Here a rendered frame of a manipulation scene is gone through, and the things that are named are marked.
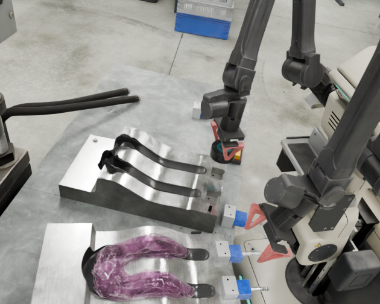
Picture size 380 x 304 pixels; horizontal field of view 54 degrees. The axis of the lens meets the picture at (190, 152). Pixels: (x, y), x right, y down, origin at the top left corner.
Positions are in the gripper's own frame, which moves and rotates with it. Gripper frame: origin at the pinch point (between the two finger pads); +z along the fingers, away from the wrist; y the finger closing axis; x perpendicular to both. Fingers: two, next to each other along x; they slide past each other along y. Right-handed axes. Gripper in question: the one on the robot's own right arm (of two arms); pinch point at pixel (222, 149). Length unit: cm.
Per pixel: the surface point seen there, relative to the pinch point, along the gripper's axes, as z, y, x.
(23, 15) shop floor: 102, -334, -81
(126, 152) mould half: 6.8, -9.3, -28.5
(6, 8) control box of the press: -17, -63, -63
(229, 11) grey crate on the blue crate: 67, -279, 125
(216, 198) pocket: 13.5, 8.5, -2.3
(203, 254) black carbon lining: 14.8, 26.5, -12.4
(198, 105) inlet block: 14.5, -43.2, 7.6
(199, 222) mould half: 15.7, 15.0, -9.7
